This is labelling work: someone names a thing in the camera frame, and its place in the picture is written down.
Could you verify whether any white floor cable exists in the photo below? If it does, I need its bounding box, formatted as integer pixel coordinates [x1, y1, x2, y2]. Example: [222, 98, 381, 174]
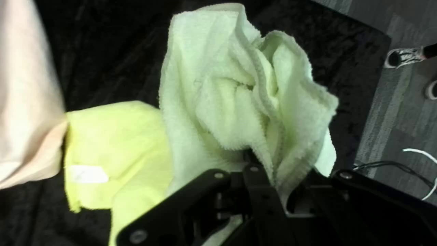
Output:
[401, 146, 437, 202]

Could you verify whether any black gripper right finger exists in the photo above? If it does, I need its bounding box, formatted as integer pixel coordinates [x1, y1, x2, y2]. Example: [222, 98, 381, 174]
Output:
[290, 170, 437, 246]

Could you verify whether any yellow green cloth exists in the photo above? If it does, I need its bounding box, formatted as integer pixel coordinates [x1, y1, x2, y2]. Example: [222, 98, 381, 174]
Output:
[64, 101, 173, 246]

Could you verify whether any black floor cable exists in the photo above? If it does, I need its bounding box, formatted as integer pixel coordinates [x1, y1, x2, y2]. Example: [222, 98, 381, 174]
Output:
[352, 158, 437, 189]

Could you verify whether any pale peach cloth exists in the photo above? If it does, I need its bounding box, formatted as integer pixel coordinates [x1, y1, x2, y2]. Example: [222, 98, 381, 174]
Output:
[0, 0, 66, 189]

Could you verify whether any black table cloth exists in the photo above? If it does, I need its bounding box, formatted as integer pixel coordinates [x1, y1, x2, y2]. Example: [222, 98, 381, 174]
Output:
[0, 0, 390, 246]

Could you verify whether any pale yellow cloth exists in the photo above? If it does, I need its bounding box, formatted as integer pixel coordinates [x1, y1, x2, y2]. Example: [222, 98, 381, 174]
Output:
[159, 2, 338, 193]

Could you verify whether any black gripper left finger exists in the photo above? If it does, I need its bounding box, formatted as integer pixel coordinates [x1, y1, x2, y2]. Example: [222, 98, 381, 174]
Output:
[243, 163, 296, 246]

